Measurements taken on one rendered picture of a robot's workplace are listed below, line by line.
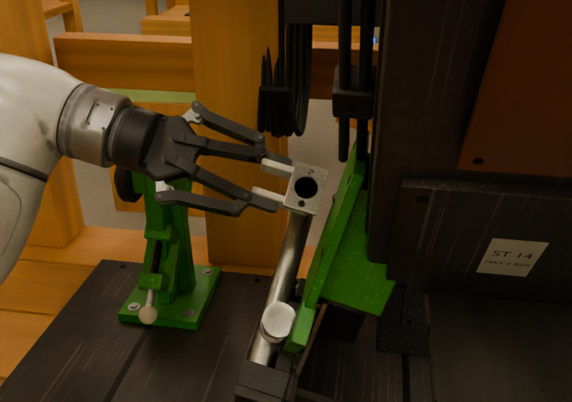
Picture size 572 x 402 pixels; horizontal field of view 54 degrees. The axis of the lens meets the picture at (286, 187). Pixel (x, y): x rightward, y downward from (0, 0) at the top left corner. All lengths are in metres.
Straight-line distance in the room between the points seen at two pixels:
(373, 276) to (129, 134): 0.31
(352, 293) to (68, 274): 0.65
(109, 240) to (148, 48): 0.40
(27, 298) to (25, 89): 0.49
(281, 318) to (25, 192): 0.32
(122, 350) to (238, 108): 0.41
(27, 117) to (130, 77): 0.42
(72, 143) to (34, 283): 0.49
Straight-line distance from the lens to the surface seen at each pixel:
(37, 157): 0.69
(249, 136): 0.66
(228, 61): 0.90
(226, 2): 0.88
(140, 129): 0.65
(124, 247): 1.16
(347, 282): 0.60
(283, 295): 0.74
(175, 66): 1.03
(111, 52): 1.07
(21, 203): 0.69
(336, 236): 0.55
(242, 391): 0.71
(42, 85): 0.69
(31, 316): 1.04
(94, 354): 0.90
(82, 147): 0.67
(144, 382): 0.84
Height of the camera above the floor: 1.50
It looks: 27 degrees down
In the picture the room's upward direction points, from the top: straight up
